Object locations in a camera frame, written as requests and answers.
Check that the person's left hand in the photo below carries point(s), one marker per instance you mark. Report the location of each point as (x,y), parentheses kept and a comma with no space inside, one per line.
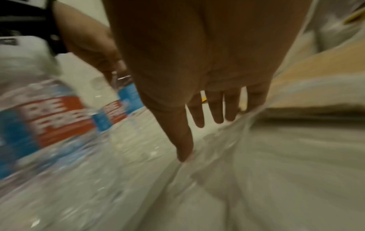
(85,38)

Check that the person's right hand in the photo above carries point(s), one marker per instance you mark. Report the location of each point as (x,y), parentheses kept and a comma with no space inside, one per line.
(199,45)

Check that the water bottle blue label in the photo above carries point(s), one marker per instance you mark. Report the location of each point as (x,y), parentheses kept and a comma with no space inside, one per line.
(128,126)

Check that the cluster of water bottles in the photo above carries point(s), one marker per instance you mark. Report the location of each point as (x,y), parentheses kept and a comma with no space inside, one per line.
(51,135)

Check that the brown cardboard box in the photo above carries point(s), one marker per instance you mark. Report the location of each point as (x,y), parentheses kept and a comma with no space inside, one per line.
(328,65)

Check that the black wristband with markers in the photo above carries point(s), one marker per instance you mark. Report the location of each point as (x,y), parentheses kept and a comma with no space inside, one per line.
(58,40)

